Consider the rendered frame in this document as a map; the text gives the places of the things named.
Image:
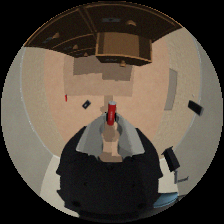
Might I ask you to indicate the red aa battery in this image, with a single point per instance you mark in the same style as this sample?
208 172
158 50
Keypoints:
111 112

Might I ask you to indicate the brown wooden chest of drawers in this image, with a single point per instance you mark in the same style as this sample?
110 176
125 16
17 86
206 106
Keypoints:
83 10

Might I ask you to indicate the dark brown wooden drawer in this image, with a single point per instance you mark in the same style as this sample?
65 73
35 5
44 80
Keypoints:
116 44
113 16
81 42
68 25
83 52

